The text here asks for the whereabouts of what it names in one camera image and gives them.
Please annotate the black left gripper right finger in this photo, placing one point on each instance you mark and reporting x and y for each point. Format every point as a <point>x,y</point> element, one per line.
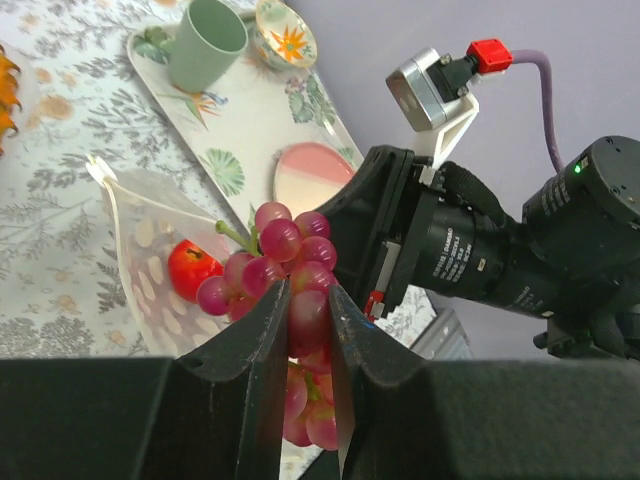
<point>386,426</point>

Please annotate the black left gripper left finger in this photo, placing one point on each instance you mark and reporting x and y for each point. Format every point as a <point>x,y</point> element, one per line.
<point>230,396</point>

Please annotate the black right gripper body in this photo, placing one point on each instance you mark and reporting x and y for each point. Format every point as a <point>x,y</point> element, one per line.
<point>369,222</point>

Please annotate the light red grape bunch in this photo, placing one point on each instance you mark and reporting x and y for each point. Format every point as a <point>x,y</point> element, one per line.
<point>297,249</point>

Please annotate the red apple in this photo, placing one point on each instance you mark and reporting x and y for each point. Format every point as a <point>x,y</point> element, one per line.
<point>188,266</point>

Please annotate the clear zip top bag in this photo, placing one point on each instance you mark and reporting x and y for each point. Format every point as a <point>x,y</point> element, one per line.
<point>150,217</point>

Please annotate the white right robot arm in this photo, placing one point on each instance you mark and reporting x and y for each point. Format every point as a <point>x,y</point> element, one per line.
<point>572,259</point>

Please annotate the pink plate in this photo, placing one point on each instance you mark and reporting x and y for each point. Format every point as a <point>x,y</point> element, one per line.
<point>307,175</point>

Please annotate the floral serving tray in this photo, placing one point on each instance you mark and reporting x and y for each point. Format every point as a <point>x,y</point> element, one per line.
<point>239,125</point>

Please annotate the floral tablecloth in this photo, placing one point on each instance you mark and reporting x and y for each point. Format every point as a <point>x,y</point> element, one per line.
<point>60,290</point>

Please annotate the floral bowl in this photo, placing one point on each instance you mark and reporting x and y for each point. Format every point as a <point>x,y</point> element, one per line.
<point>281,37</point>

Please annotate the green cup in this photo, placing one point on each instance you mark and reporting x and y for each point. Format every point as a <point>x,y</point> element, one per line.
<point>210,37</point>

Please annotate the orange pineapple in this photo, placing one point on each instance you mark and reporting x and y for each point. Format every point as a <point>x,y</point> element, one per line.
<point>10,73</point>

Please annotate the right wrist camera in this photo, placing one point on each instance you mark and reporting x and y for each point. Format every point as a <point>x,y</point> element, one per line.
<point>432,92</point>

